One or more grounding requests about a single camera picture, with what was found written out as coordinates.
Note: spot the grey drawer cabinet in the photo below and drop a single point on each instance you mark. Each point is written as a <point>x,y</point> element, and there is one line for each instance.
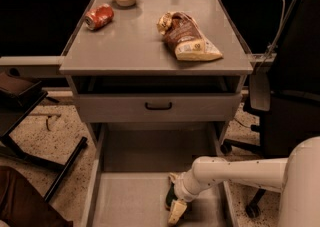
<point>128,56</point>

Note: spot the brown object bottom left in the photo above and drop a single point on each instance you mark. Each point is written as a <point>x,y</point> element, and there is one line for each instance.
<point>21,205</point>

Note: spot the black drawer handle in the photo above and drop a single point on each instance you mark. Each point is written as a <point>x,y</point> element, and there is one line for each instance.
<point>156,107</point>

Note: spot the green and yellow sponge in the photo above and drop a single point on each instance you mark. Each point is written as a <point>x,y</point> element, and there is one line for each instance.
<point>170,197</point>

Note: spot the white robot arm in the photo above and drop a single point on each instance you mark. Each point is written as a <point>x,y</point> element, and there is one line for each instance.
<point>296,178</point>

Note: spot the black office chair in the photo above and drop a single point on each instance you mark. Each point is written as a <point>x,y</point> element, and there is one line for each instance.
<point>294,81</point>

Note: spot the closed top drawer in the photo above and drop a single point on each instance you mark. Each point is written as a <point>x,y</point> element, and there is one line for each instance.
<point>120,108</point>

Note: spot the open middle drawer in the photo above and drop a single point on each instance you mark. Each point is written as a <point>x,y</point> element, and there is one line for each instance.
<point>130,176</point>

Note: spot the brown chip bag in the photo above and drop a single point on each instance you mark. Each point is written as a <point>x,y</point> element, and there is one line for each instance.
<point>183,36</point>

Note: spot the red soda can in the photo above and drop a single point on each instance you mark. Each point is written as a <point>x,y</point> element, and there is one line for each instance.
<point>99,17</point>

